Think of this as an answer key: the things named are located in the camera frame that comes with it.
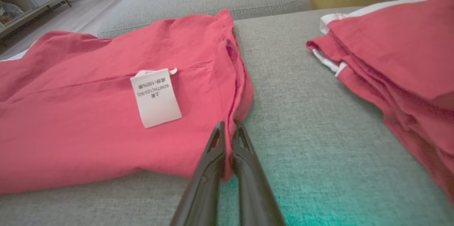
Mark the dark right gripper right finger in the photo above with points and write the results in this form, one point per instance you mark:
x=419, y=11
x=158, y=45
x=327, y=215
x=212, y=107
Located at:
x=253, y=190

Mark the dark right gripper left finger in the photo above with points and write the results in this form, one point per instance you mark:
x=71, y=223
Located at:
x=205, y=187

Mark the red white sports jersey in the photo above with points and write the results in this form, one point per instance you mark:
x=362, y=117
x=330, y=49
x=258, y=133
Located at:
x=88, y=130

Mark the red shorts white waistband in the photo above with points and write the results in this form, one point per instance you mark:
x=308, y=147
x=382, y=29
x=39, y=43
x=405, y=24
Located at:
x=397, y=52

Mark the large grey sofa seat cushion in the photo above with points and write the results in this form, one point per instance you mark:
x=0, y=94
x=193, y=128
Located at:
x=312, y=130

